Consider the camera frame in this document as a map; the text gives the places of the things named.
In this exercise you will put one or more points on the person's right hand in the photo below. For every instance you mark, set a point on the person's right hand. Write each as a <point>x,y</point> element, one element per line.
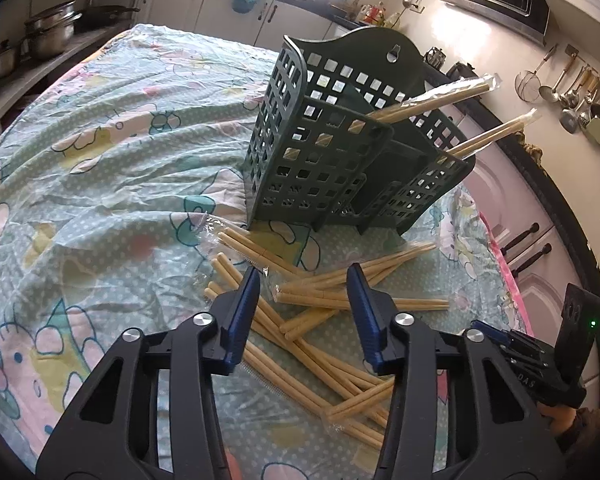
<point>559,420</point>

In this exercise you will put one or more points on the stack of steel pots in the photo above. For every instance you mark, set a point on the stack of steel pots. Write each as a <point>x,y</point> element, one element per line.
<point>50,35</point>

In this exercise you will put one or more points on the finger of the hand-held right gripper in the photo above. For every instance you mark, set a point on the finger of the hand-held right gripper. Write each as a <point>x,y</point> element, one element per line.
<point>495,334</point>

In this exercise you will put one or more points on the black frying pan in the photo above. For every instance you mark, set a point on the black frying pan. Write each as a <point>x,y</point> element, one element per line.
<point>100,15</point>

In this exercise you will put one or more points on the pile of chopsticks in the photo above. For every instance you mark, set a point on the pile of chopsticks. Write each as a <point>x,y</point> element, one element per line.
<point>310,292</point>

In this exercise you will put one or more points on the row of hanging kitchen utensils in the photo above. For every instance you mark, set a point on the row of hanging kitchen utensils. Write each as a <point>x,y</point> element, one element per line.
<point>580,105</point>

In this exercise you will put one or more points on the green plastic utensil basket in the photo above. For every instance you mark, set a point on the green plastic utensil basket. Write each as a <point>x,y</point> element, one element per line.
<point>300,170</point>

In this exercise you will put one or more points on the printed cartoon blanket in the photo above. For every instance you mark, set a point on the printed cartoon blanket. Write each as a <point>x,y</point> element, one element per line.
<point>105,160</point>

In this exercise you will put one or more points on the white lower cabinets under window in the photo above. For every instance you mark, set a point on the white lower cabinets under window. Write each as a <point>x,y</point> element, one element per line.
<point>180,5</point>

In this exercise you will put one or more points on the group of condiment bottles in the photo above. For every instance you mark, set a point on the group of condiment bottles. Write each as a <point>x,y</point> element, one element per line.
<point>377,15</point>

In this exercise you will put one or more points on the glass french press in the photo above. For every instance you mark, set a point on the glass french press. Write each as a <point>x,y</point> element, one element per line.
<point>434,57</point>

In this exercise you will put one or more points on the white wall socket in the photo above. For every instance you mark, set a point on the white wall socket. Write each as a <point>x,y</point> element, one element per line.
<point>416,8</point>

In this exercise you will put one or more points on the bamboo chopstick pair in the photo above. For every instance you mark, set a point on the bamboo chopstick pair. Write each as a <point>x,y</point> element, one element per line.
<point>495,132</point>
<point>430,100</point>

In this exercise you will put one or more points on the person's right forearm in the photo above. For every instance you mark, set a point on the person's right forearm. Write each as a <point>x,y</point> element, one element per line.
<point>589,432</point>

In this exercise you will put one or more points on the small steel pot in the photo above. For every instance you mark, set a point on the small steel pot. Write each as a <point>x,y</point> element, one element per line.
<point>7,60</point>

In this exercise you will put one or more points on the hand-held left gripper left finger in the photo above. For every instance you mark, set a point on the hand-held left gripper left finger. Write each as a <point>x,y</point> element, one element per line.
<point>241,320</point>

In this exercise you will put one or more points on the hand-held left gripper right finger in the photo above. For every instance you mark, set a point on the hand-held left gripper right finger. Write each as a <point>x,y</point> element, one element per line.
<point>365,320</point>

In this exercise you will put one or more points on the metal shelf rack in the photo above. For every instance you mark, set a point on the metal shelf rack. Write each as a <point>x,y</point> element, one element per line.
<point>65,55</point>

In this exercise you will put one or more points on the teal hanging bag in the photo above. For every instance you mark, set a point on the teal hanging bag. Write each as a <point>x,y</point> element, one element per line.
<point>244,2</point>

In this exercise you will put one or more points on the white lower cabinets under stove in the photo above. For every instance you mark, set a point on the white lower cabinets under stove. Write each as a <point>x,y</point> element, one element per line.
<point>510,195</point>

